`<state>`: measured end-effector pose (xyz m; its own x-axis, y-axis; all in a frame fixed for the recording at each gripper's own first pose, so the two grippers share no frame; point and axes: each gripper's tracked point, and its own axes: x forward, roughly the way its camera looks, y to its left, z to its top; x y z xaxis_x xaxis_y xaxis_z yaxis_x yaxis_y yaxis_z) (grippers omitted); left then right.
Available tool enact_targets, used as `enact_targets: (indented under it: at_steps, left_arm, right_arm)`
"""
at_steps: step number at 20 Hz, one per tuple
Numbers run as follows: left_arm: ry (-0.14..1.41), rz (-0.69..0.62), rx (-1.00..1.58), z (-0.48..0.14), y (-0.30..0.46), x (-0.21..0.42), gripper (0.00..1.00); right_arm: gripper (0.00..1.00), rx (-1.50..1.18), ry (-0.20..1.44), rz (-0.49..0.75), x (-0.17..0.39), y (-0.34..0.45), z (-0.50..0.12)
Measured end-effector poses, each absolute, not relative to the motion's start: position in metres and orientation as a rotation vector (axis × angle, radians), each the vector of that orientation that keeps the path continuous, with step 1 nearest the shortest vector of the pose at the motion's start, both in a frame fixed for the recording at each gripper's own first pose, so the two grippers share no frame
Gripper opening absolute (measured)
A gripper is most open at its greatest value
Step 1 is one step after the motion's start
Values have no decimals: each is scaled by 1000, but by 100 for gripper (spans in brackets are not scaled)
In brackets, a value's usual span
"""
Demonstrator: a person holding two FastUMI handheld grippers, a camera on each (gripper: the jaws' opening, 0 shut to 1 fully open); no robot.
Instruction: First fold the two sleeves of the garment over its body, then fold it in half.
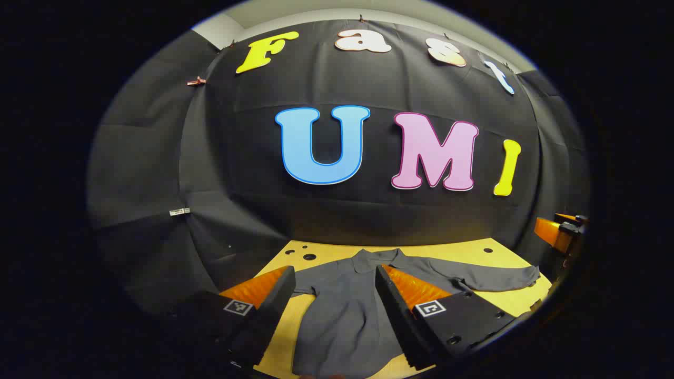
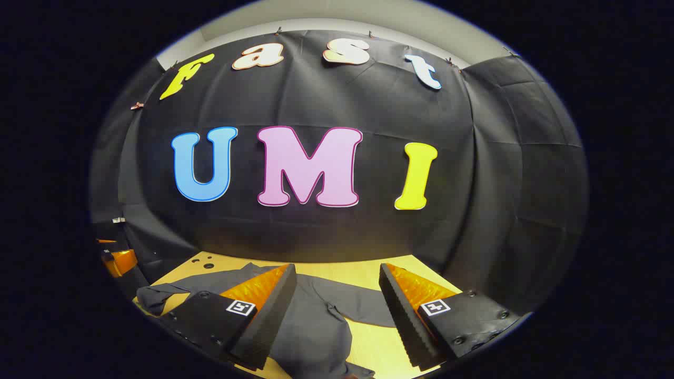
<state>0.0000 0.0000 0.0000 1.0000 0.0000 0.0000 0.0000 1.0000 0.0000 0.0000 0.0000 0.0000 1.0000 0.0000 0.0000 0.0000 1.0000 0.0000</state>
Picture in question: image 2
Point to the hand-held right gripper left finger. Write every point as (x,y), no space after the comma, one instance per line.
(268,326)

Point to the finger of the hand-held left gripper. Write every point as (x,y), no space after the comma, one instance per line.
(122,262)
(107,241)

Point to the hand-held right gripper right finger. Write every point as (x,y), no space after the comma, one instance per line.
(408,326)

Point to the grey button shirt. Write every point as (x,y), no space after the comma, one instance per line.
(310,326)

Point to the black backdrop cloth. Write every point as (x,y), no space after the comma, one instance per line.
(316,95)

